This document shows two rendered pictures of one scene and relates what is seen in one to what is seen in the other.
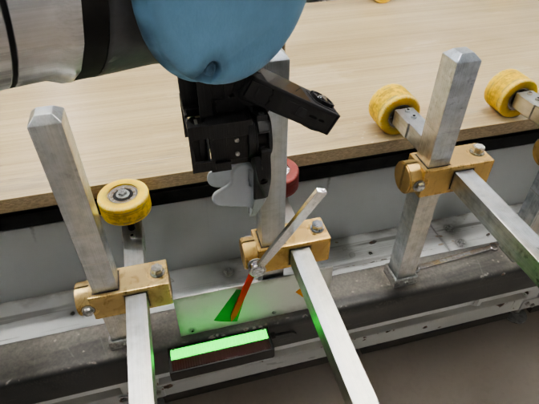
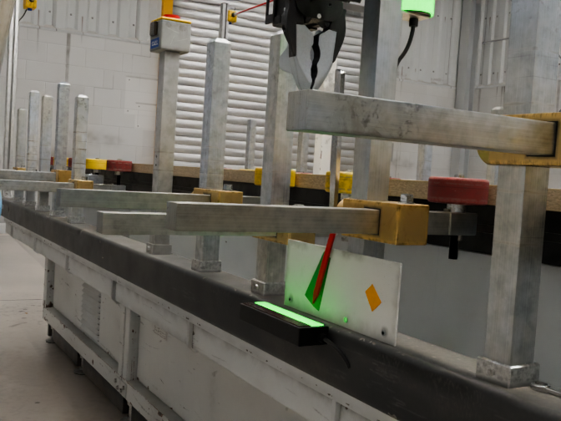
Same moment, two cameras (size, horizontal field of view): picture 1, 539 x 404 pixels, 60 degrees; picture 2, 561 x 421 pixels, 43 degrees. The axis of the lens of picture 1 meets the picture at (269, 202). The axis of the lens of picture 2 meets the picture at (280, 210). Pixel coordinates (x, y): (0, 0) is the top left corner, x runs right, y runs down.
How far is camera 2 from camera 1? 1.00 m
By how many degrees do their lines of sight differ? 76
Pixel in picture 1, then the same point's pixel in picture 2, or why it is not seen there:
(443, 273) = not seen: outside the picture
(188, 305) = (294, 256)
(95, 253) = (269, 159)
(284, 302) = (355, 306)
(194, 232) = (422, 295)
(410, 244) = (495, 275)
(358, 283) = (455, 359)
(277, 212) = (364, 149)
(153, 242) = not seen: hidden behind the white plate
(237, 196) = (288, 60)
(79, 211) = (271, 111)
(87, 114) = not seen: hidden behind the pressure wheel
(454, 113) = (523, 25)
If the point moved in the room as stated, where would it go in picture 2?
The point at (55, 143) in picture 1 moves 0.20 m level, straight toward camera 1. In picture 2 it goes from (275, 48) to (173, 24)
